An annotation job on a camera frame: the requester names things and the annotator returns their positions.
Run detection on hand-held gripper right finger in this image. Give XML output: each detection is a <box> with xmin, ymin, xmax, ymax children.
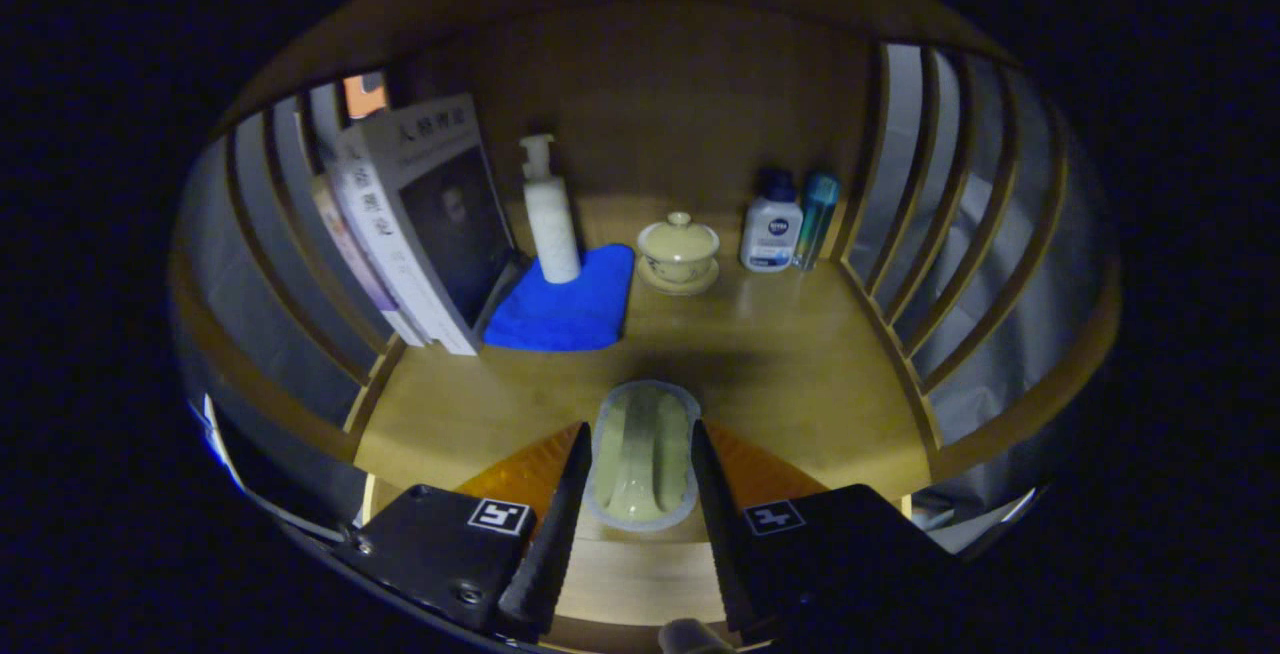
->
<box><xmin>690</xmin><ymin>419</ymin><xmax>961</xmax><ymax>645</ymax></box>

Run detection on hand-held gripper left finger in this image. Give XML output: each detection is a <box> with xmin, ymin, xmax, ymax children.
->
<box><xmin>335</xmin><ymin>421</ymin><xmax>593</xmax><ymax>640</ymax></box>

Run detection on pale green scrub brush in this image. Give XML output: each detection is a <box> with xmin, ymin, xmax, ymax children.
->
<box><xmin>583</xmin><ymin>380</ymin><xmax>701</xmax><ymax>533</ymax></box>

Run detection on wooden countertop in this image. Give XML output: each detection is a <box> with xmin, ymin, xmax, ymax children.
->
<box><xmin>355</xmin><ymin>199</ymin><xmax>936</xmax><ymax>545</ymax></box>

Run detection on wooden cabinet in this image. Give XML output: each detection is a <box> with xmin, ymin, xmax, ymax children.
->
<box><xmin>170</xmin><ymin>0</ymin><xmax>1121</xmax><ymax>575</ymax></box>

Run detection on blue cloth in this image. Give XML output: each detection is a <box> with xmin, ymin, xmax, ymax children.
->
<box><xmin>483</xmin><ymin>243</ymin><xmax>637</xmax><ymax>352</ymax></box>

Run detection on plain white book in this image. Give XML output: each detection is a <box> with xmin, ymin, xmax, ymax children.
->
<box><xmin>318</xmin><ymin>169</ymin><xmax>426</xmax><ymax>347</ymax></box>

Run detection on beige lidded tea bowl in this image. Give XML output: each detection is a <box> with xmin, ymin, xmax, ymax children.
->
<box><xmin>636</xmin><ymin>212</ymin><xmax>721</xmax><ymax>297</ymax></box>

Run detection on white pump bottle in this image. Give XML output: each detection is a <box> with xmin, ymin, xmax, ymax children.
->
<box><xmin>519</xmin><ymin>134</ymin><xmax>583</xmax><ymax>285</ymax></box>

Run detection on white bottle with blue cap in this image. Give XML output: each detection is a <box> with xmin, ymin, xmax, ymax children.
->
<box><xmin>739</xmin><ymin>167</ymin><xmax>805</xmax><ymax>274</ymax></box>

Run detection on white book with portrait cover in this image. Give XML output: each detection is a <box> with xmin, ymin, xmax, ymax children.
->
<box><xmin>335</xmin><ymin>92</ymin><xmax>521</xmax><ymax>357</ymax></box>

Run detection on teal bottle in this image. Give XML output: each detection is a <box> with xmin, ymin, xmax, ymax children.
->
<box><xmin>793</xmin><ymin>171</ymin><xmax>841</xmax><ymax>271</ymax></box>

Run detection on pale purple book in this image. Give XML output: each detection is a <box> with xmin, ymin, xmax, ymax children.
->
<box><xmin>310</xmin><ymin>176</ymin><xmax>401</xmax><ymax>320</ymax></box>

